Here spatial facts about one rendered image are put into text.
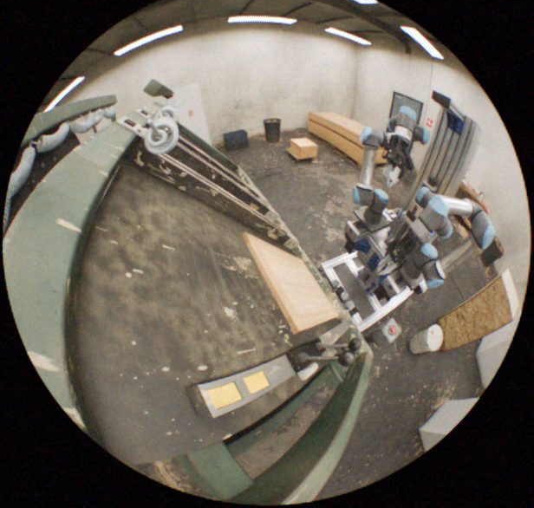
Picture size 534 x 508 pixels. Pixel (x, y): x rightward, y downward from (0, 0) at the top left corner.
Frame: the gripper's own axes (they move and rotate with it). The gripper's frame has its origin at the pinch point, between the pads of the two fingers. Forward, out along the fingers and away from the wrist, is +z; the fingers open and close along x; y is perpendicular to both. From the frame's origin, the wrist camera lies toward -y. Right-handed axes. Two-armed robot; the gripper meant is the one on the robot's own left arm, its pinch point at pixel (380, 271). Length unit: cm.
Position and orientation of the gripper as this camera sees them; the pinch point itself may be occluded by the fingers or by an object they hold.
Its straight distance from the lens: 73.4
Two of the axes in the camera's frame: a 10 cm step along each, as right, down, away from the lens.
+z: -4.0, 6.7, 6.2
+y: -8.6, -0.4, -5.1
